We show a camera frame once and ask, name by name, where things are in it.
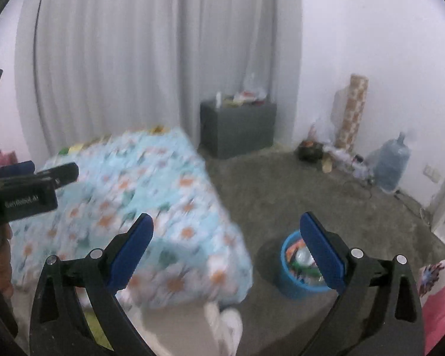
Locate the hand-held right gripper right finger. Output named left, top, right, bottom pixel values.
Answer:
left=300, top=211, right=425, bottom=356

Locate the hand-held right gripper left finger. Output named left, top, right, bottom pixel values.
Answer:
left=30, top=213, right=154, bottom=356

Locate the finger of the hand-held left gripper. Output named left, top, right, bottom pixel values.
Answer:
left=35, top=162, right=80, bottom=188
left=0, top=160, right=36, bottom=180

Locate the clear plastic bottle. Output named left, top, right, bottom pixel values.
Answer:
left=295, top=247, right=321, bottom=273

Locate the blue plastic bin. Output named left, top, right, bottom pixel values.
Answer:
left=280, top=230, right=336, bottom=300

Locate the person's left hand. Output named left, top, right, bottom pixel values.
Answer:
left=0, top=226, right=15, bottom=293

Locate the red bag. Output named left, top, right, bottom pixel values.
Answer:
left=0, top=149, right=19, bottom=167

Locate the blue floral printed cloth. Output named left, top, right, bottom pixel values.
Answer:
left=11, top=126, right=253, bottom=310

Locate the pile of small floor items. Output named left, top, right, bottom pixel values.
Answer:
left=321, top=144, right=375, bottom=184

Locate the dark bag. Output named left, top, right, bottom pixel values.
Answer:
left=297, top=139, right=325, bottom=164

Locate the large blue water bottle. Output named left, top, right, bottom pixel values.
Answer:
left=374, top=131, right=411, bottom=193

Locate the white crumpled cloth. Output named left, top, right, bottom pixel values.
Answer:
left=204, top=302, right=243, bottom=356

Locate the patterned paper roll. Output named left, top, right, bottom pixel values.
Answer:
left=336, top=74, right=369, bottom=152

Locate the grey cabinet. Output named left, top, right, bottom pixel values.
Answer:
left=199, top=96, right=277, bottom=160

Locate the white curtain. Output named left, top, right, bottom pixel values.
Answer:
left=15, top=0, right=303, bottom=158

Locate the clutter on grey cabinet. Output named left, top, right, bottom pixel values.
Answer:
left=215, top=72, right=269, bottom=109

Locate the black floor cable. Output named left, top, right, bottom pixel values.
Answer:
left=341, top=178, right=431, bottom=227

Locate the white wall socket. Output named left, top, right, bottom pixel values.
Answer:
left=423, top=165, right=441, bottom=183

